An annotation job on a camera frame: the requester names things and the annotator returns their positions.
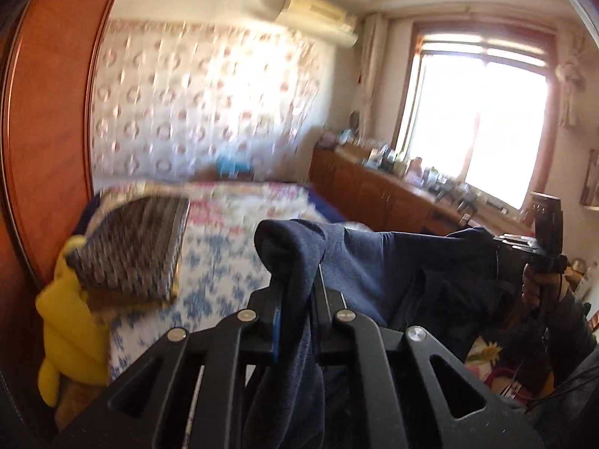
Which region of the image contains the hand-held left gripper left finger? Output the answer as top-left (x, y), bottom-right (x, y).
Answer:
top-left (54, 285), bottom-right (286, 449)

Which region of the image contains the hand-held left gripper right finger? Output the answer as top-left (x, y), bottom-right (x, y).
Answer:
top-left (311, 266), bottom-right (546, 449)

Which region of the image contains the navy blue printed t-shirt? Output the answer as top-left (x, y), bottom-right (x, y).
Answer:
top-left (241, 219), bottom-right (521, 449)

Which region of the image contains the person's right hand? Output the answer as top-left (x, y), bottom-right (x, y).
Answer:
top-left (520, 264), bottom-right (570, 310)

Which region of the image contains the blue floral bedsheet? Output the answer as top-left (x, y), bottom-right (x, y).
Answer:
top-left (107, 210), bottom-right (349, 381)

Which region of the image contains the dark blue bed sheet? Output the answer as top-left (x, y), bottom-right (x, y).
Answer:
top-left (299, 184), bottom-right (348, 223)

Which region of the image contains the pink floral quilt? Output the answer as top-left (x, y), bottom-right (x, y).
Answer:
top-left (465, 334), bottom-right (520, 389)

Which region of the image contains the wooden framed window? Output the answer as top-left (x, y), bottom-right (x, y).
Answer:
top-left (395, 21), bottom-right (559, 212)

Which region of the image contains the long wooden cabinet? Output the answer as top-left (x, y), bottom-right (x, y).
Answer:
top-left (309, 145), bottom-right (534, 240)

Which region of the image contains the pink floral blanket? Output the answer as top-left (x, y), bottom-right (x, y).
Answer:
top-left (100, 182), bottom-right (325, 240)

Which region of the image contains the tied white window curtain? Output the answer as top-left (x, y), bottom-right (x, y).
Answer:
top-left (554, 33), bottom-right (587, 128)

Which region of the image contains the light blue plastic bag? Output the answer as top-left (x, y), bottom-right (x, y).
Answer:
top-left (216, 156), bottom-right (254, 181)

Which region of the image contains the yellow garment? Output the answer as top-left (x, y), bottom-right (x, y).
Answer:
top-left (36, 236), bottom-right (111, 407)

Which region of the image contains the white patterned window curtain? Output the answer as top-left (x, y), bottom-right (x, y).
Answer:
top-left (358, 14), bottom-right (387, 137)

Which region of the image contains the white air conditioner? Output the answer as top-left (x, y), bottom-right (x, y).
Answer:
top-left (262, 0), bottom-right (360, 48)

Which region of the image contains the sheer circle-patterned wall curtain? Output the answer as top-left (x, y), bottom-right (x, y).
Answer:
top-left (89, 21), bottom-right (325, 184)

